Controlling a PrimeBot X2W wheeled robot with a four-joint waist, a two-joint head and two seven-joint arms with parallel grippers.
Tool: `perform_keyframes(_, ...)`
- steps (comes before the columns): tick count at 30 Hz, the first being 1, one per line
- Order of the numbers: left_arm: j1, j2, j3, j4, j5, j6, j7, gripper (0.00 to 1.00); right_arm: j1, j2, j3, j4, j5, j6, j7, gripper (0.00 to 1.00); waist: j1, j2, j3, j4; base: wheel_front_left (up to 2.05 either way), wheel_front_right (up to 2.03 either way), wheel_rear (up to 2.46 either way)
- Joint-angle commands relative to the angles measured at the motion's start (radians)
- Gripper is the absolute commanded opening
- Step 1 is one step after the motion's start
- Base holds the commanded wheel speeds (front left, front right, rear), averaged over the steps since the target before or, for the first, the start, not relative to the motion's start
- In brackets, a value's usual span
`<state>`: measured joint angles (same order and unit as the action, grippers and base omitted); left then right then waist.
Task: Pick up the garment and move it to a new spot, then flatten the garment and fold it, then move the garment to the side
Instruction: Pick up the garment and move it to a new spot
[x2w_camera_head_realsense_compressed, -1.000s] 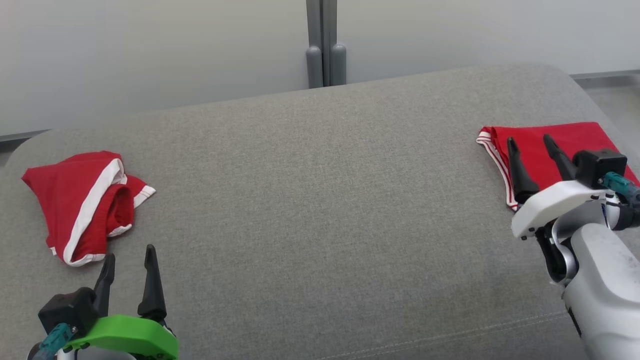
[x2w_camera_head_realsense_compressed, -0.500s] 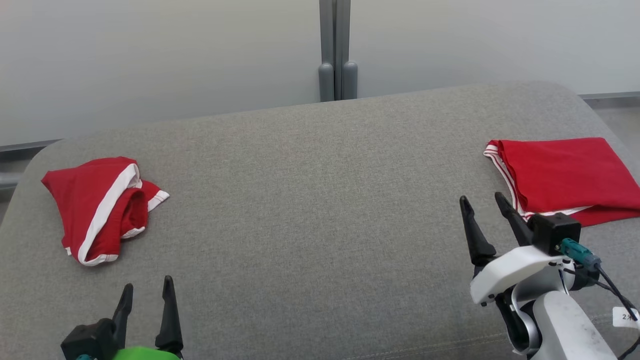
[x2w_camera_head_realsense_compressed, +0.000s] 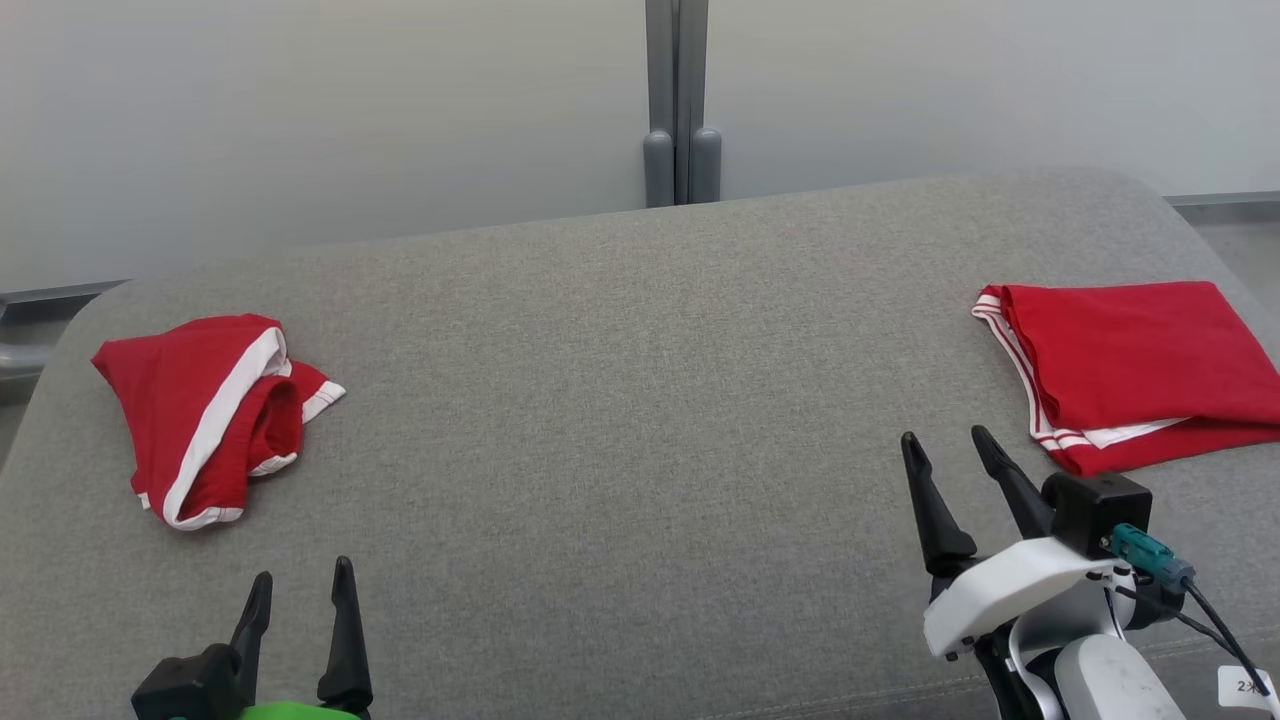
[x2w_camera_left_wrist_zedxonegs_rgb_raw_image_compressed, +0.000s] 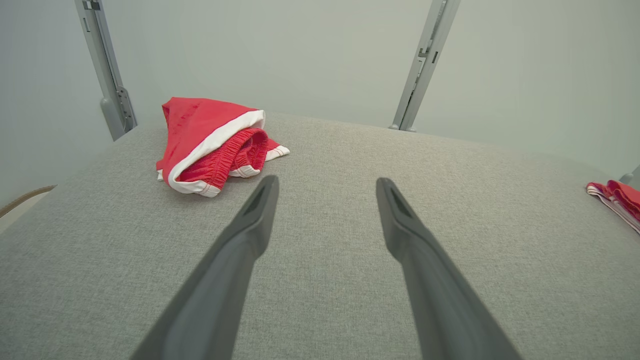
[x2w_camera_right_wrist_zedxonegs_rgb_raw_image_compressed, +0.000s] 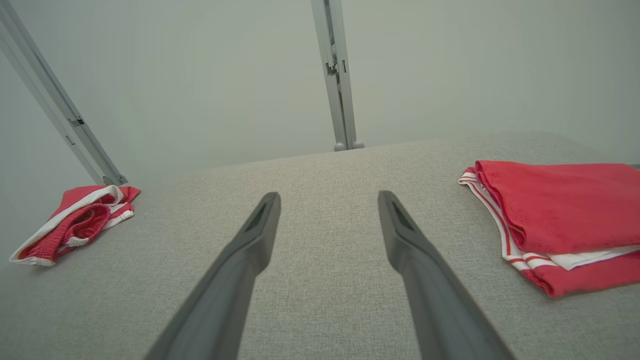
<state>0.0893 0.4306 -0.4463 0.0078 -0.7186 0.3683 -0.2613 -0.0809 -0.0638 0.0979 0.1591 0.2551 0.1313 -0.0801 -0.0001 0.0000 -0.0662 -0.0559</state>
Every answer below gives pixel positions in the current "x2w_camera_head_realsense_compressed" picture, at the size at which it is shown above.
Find white right cable label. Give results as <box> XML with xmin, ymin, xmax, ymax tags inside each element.
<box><xmin>1217</xmin><ymin>664</ymin><xmax>1280</xmax><ymax>714</ymax></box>

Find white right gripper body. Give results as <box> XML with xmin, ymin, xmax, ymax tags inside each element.
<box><xmin>921</xmin><ymin>536</ymin><xmax>1137</xmax><ymax>661</ymax></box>

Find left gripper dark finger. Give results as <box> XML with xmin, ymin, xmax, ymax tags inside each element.
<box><xmin>317</xmin><ymin>556</ymin><xmax>374</xmax><ymax>714</ymax></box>
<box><xmin>228</xmin><ymin>571</ymin><xmax>274</xmax><ymax>703</ymax></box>

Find grey round post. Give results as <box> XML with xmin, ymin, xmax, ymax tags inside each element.
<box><xmin>687</xmin><ymin>125</ymin><xmax>724</xmax><ymax>206</ymax></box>
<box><xmin>643</xmin><ymin>127</ymin><xmax>677</xmax><ymax>209</ymax></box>

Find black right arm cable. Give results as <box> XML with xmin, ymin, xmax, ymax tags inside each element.
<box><xmin>1108</xmin><ymin>578</ymin><xmax>1277</xmax><ymax>701</ymax></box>

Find red shorts with white trim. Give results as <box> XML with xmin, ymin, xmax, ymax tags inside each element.
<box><xmin>90</xmin><ymin>314</ymin><xmax>348</xmax><ymax>532</ymax></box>

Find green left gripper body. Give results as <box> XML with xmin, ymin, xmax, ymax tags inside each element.
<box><xmin>235</xmin><ymin>702</ymin><xmax>362</xmax><ymax>720</ymax></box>

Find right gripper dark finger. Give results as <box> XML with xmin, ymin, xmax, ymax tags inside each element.
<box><xmin>900</xmin><ymin>432</ymin><xmax>979</xmax><ymax>579</ymax></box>
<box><xmin>969</xmin><ymin>425</ymin><xmax>1057</xmax><ymax>542</ymax></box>

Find red Bulls 23 jersey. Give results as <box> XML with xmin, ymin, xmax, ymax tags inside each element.
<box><xmin>970</xmin><ymin>280</ymin><xmax>1280</xmax><ymax>478</ymax></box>

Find teal right camera connector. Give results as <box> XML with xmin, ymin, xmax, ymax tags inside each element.
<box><xmin>1107</xmin><ymin>522</ymin><xmax>1197</xmax><ymax>592</ymax></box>

